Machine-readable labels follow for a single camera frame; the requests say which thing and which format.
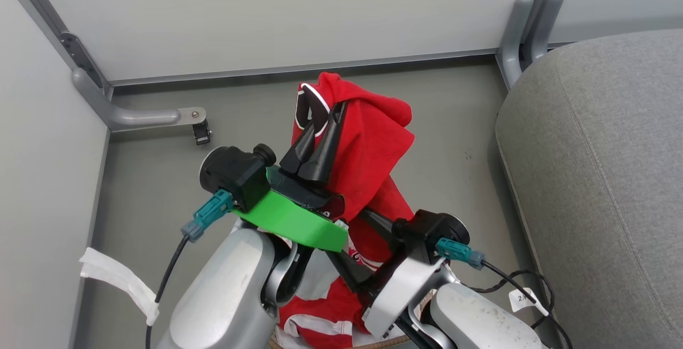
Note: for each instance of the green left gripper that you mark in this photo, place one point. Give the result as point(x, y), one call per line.
point(291, 221)

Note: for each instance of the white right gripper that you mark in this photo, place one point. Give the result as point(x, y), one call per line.
point(400, 295)

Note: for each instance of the red and white garment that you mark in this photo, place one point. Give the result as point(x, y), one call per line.
point(371, 141)

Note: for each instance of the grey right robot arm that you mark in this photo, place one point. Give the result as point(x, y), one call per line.
point(480, 322)

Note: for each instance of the small black caster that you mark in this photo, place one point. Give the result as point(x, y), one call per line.
point(201, 133)

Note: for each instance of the grey metal partition foot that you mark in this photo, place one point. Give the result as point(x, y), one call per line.
point(133, 118)

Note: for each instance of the white tape strip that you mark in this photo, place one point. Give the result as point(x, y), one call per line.
point(117, 279)

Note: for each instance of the grey double partition foot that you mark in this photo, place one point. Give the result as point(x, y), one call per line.
point(525, 34)

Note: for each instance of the grey fabric sofa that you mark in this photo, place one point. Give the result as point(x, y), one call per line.
point(603, 178)

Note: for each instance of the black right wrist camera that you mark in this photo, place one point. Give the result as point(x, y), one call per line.
point(427, 234)

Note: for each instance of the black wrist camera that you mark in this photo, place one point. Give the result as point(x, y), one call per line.
point(235, 173)
point(427, 234)

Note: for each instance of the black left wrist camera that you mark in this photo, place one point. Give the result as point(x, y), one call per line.
point(235, 173)

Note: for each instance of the grey metal partition rail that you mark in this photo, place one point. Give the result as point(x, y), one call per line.
point(299, 67)

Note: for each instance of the grey metal corner post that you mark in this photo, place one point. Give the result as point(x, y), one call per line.
point(48, 15)

